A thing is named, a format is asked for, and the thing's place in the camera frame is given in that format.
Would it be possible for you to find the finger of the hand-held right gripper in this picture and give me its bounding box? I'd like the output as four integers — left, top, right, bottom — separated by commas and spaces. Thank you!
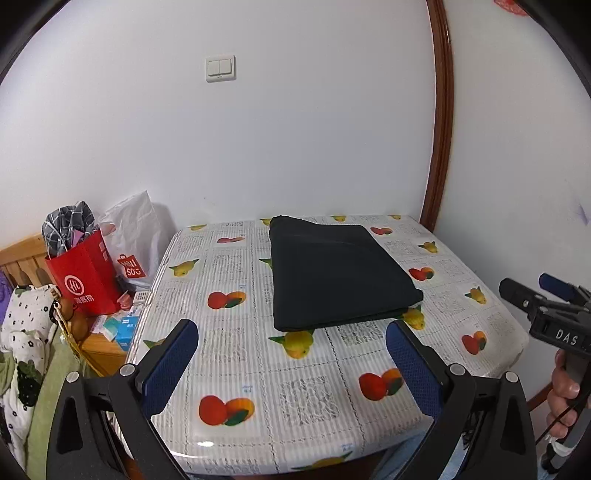
499, 277, 561, 321
538, 272, 591, 308

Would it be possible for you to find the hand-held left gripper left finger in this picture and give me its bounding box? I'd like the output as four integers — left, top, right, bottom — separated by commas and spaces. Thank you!
46, 318, 200, 480

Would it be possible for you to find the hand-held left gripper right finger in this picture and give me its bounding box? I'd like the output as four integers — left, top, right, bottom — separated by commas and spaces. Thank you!
385, 319, 540, 480

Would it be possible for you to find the black sweatshirt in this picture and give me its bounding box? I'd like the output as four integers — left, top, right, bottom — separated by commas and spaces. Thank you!
269, 215, 424, 333

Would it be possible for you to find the person's right hand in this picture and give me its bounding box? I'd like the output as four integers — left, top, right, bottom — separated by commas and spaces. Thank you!
547, 348, 583, 441

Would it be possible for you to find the blue white small box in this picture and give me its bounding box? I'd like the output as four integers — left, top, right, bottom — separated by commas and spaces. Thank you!
113, 323, 140, 354

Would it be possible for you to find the wooden bedside cabinet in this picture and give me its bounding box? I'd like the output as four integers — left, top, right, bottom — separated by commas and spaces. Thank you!
81, 288, 153, 377

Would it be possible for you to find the brown wooden baseboard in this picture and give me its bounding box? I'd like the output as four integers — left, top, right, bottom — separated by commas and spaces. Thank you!
526, 381, 557, 411

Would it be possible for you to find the fruit print tablecloth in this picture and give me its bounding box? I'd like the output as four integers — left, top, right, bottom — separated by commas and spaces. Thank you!
107, 213, 531, 476

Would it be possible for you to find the light blue cloth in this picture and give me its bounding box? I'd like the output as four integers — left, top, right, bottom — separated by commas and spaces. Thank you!
373, 438, 416, 480

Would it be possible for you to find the brown round ornament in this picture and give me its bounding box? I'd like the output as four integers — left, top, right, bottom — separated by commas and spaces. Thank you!
55, 300, 89, 340

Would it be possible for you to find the red paper bag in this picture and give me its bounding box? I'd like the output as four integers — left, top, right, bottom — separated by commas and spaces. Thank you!
45, 226, 123, 317

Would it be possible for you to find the green cloth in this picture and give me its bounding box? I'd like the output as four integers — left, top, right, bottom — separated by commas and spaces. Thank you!
25, 330, 93, 478

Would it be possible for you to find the white plastic bag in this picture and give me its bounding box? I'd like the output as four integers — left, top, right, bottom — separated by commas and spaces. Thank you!
99, 190, 178, 289

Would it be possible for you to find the white floral cloth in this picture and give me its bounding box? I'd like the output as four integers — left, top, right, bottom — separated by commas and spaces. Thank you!
0, 284, 63, 462

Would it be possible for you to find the grey plaid cloth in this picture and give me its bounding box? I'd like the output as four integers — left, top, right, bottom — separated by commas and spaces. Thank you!
41, 200, 100, 259

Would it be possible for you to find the wooden headboard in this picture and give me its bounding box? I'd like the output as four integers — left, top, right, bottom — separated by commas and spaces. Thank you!
0, 233, 58, 289

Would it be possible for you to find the brown wooden door frame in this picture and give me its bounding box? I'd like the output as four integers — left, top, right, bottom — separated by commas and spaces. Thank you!
418, 0, 454, 232

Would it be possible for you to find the white light switch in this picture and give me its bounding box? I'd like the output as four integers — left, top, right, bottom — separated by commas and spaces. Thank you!
204, 55, 236, 84

